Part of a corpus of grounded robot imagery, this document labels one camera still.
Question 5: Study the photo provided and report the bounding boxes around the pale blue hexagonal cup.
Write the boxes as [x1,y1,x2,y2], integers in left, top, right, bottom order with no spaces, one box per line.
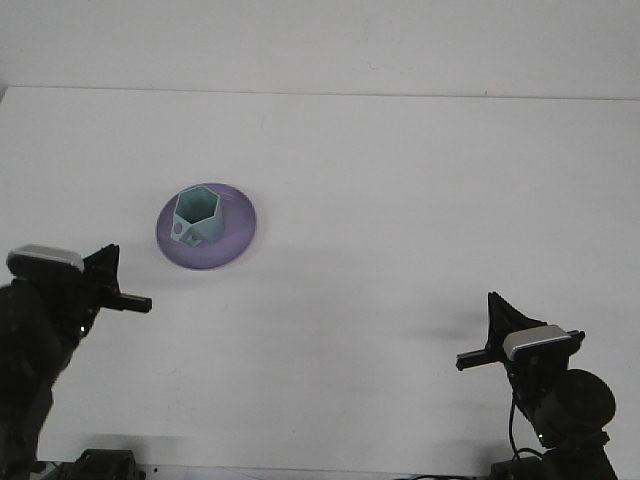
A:
[169,184,225,250]

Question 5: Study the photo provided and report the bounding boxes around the round purple plate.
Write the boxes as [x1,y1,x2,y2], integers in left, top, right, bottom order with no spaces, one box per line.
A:
[155,181,259,272]

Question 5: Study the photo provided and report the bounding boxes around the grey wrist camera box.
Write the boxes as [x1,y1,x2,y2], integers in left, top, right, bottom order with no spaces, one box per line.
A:
[502,324,575,362]
[5,243,85,276]

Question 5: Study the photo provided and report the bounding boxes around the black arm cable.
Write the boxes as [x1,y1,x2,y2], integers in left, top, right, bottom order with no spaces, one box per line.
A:
[506,392,544,459]

